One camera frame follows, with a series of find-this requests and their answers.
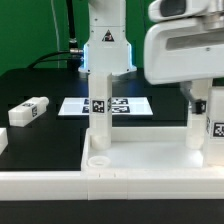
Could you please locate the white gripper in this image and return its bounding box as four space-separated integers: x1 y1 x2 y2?
144 18 224 115

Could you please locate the white desk top tray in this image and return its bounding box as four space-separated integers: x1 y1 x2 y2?
81 126 224 170

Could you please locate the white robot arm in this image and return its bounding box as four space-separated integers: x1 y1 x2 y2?
79 0 224 114

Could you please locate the white front fence bar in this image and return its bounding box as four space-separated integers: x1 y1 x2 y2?
0 169 224 201

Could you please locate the fiducial marker sheet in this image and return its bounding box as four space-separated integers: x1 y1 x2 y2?
58 97 153 116

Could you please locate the white left fence block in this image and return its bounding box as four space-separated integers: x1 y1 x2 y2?
0 128 8 155

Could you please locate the black cable bundle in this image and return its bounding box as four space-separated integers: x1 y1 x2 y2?
27 0 85 70

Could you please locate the thin white cable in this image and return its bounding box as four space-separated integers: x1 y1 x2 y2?
50 0 62 69

